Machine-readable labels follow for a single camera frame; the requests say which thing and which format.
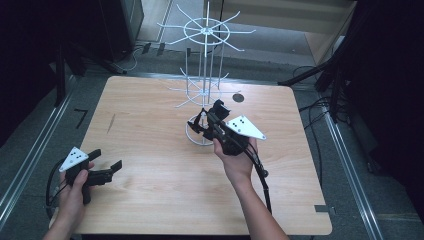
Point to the dark cabinet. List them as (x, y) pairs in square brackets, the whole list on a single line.
[(123, 26)]

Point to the metal floor rail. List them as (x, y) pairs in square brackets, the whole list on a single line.
[(33, 156), (350, 173)]

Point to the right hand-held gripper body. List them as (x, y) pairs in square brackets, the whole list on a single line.
[(231, 138)]

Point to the black stand frame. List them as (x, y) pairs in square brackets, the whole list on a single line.
[(333, 73)]

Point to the round black table hole cap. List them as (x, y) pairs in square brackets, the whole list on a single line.
[(238, 97)]

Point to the black stand leg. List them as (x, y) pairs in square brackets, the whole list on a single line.
[(61, 76)]

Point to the person's left hand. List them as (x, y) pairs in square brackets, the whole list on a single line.
[(71, 200)]

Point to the person's right hand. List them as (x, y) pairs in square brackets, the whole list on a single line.
[(238, 166)]

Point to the grey tape strip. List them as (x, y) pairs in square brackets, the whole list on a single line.
[(322, 209)]

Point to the light wooden cabinet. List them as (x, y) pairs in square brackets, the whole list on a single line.
[(316, 20)]

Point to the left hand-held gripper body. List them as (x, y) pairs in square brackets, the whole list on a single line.
[(95, 177)]

